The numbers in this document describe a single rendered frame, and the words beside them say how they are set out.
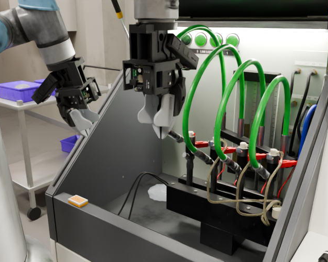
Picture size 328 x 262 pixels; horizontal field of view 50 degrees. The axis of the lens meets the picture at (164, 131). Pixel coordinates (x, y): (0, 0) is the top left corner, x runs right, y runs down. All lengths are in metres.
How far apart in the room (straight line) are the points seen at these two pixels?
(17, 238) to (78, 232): 0.82
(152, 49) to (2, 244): 0.43
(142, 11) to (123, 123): 0.69
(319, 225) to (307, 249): 0.08
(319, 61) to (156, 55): 0.62
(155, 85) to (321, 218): 0.52
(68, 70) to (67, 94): 0.06
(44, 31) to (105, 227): 0.50
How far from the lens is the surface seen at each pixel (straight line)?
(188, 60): 0.66
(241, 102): 1.07
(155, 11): 0.58
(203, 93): 1.27
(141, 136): 1.32
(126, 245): 0.92
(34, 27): 0.81
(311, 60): 1.12
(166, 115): 0.63
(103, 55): 3.57
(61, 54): 0.82
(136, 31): 0.58
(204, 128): 1.30
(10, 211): 0.23
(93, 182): 1.19
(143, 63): 0.58
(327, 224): 0.89
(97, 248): 1.02
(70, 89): 0.85
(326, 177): 0.87
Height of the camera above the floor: 1.45
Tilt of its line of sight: 18 degrees down
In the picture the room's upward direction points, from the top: straight up
